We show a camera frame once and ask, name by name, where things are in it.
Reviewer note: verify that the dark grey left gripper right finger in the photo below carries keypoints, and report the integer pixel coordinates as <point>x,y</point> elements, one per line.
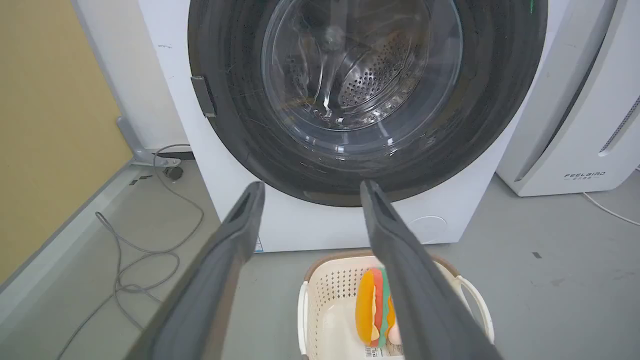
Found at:
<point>425,295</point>

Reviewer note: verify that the white washing machine body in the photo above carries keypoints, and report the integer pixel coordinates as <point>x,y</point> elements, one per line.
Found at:
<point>330,225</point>

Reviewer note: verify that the round dark washing machine door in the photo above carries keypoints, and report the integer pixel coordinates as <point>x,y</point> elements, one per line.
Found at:
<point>370,105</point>

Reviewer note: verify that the cream plastic laundry basket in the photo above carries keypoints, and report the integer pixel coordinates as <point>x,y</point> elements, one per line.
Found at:
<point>335,310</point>

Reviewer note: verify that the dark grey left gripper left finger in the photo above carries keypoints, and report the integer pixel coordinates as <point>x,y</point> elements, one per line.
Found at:
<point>210,290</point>

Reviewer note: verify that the white air purifier appliance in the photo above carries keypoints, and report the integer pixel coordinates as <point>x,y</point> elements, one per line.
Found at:
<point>575,120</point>

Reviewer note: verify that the plush hamburger toy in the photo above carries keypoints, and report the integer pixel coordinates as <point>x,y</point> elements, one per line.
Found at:
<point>374,307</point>

